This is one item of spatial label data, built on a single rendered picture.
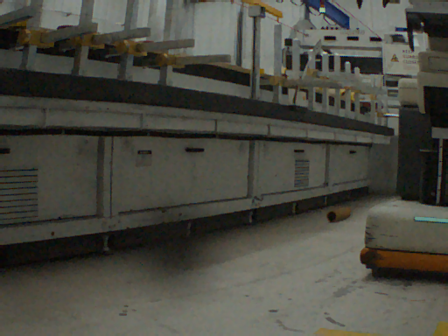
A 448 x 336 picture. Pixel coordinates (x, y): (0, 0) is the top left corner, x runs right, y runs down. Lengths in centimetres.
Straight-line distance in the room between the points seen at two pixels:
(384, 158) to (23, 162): 448
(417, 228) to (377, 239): 18
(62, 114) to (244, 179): 169
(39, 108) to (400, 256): 138
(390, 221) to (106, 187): 114
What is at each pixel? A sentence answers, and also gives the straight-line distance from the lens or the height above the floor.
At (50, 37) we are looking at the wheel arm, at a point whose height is 80.
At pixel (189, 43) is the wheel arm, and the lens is 194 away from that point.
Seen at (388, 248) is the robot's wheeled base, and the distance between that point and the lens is 207.
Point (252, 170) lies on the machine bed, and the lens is 333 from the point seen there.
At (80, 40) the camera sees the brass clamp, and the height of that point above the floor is 82.
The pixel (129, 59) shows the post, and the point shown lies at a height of 78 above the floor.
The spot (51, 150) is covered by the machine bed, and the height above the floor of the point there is 44.
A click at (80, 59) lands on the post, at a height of 76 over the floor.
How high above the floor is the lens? 50
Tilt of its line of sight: 3 degrees down
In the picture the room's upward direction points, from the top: 2 degrees clockwise
